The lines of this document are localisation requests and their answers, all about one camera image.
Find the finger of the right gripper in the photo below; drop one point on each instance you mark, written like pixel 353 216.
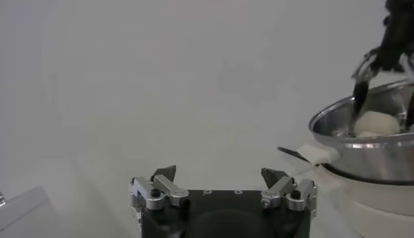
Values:
pixel 411 113
pixel 360 93

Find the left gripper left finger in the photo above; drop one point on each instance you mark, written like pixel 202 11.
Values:
pixel 168 190

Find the perforated steel steamer basket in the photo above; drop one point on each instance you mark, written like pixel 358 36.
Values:
pixel 372 158

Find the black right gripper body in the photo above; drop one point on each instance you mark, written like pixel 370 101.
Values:
pixel 398 32

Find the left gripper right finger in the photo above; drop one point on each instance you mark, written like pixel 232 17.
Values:
pixel 281 187

